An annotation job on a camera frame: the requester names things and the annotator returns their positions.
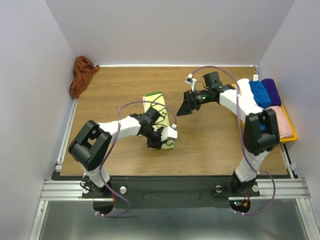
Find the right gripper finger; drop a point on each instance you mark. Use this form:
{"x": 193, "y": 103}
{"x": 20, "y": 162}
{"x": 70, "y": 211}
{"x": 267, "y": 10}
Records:
{"x": 186, "y": 108}
{"x": 188, "y": 98}

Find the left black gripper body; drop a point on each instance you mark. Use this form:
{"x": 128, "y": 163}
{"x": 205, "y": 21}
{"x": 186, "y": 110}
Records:
{"x": 154, "y": 137}

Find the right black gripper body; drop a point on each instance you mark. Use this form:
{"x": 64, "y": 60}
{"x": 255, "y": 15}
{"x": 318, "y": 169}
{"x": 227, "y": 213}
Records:
{"x": 201, "y": 97}

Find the green cream patterned towel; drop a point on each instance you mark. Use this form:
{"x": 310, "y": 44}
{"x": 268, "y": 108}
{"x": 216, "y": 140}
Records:
{"x": 157, "y": 101}

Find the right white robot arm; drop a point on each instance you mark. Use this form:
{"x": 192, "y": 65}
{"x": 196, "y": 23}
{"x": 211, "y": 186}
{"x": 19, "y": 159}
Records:
{"x": 258, "y": 129}

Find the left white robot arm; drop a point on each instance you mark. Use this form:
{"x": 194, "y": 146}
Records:
{"x": 90, "y": 145}

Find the white rolled towel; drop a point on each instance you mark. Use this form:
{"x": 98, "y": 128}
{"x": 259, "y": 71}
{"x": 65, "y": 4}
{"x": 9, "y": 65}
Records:
{"x": 246, "y": 94}

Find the blue rolled towel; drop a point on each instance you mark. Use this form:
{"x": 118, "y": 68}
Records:
{"x": 260, "y": 94}

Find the purple rolled towel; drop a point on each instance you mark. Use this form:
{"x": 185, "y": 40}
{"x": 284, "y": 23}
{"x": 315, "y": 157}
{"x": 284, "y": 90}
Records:
{"x": 272, "y": 91}

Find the pink rolled towel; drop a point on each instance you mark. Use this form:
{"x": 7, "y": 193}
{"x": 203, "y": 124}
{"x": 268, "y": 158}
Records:
{"x": 282, "y": 122}

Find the brown crumpled towel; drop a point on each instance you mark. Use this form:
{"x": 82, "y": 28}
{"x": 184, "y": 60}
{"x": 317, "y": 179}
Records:
{"x": 83, "y": 72}

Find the yellow plastic tray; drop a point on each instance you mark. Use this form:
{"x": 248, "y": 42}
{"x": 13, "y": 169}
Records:
{"x": 294, "y": 137}

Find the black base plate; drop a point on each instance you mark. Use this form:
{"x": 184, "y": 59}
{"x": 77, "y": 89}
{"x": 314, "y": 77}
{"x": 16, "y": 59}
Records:
{"x": 170, "y": 192}

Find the aluminium frame rail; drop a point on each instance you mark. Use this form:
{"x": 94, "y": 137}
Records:
{"x": 264, "y": 188}

